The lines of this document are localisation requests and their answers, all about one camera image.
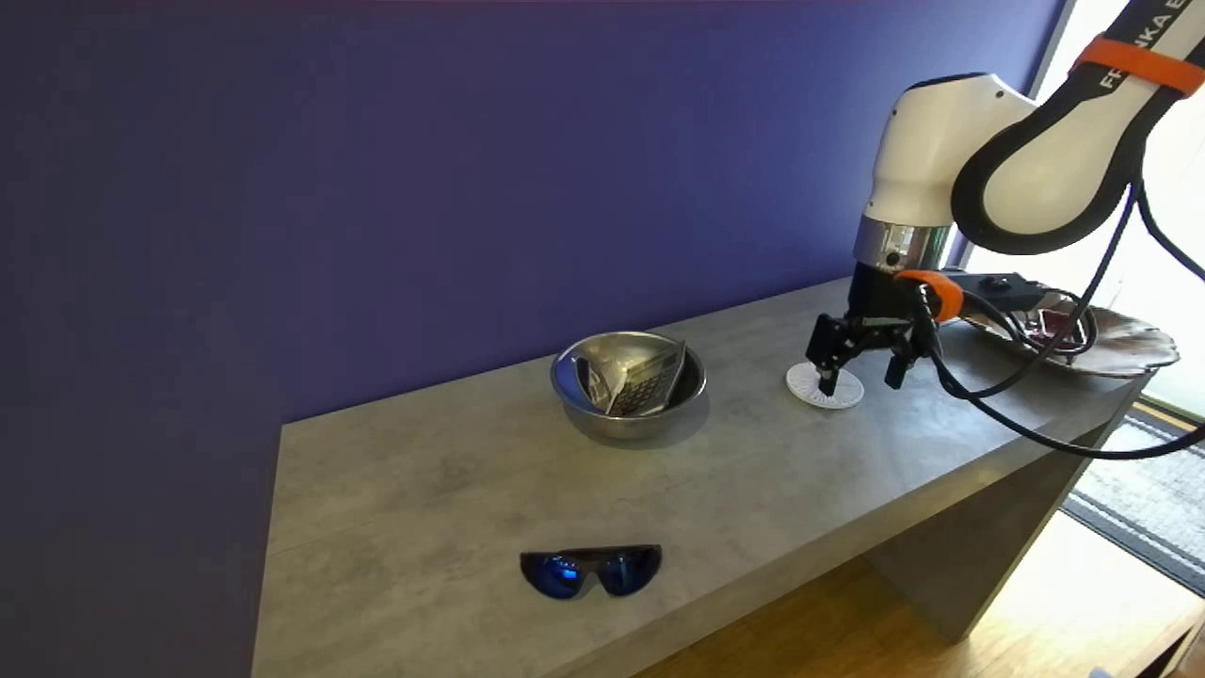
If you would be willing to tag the blue lens black sunglasses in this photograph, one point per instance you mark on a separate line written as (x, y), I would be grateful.
(552, 574)

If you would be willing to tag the steel metal bowl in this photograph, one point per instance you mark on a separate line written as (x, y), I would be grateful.
(627, 421)

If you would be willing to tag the brown crumpled cloth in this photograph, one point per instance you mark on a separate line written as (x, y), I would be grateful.
(1117, 341)

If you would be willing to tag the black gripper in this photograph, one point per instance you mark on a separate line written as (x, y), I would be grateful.
(880, 300)

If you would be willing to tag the blue white bordered rug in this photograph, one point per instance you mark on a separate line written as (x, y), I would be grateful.
(1151, 503)

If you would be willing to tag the white round disc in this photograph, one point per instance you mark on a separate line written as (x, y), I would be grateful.
(809, 388)

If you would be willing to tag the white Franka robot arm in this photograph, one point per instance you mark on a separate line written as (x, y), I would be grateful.
(928, 151)

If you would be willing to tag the grey concrete look cabinet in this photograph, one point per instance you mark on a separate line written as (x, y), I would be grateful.
(438, 503)

